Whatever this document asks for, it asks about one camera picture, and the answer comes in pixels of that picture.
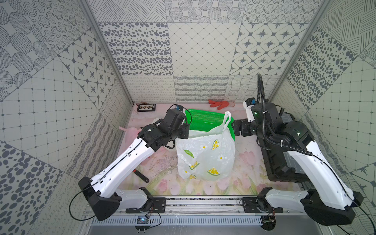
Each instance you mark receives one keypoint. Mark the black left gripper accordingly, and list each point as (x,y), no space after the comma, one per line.
(182,132)

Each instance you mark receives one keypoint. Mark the pink peach-print plastic bag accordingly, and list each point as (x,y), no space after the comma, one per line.
(130,134)

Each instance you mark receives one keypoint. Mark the floral pink table mat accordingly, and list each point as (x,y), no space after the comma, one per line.
(248,177)

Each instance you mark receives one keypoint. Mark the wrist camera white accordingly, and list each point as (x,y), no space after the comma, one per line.
(248,104)
(179,107)

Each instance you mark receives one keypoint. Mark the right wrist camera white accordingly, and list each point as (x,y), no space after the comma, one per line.
(248,104)

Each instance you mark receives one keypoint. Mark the green plastic basket tray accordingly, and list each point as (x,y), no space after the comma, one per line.
(203,120)

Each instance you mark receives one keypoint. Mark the red black pipe wrench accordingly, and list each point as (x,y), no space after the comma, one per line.
(141,176)

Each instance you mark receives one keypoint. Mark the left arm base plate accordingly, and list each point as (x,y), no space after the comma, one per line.
(156,204)

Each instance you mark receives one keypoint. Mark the black toolbox yellow handle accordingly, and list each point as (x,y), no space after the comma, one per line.
(280,165)

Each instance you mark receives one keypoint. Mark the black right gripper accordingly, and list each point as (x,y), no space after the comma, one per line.
(244,124)

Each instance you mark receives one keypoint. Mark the black terminal strip block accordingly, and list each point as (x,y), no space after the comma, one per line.
(146,107)

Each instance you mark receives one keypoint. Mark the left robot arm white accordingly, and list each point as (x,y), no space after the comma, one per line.
(102,192)

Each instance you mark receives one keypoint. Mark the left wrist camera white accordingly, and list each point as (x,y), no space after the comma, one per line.
(179,107)

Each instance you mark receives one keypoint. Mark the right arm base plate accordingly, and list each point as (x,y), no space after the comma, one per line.
(254,205)

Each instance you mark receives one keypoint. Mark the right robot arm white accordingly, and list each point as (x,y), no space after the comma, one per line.
(291,154)

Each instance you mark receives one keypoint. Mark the white lemon-print plastic bag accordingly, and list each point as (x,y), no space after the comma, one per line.
(208,156)

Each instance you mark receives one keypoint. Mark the aluminium mounting rail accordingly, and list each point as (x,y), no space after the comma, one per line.
(202,205)

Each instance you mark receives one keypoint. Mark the red object at wall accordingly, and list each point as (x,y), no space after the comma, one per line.
(218,104)

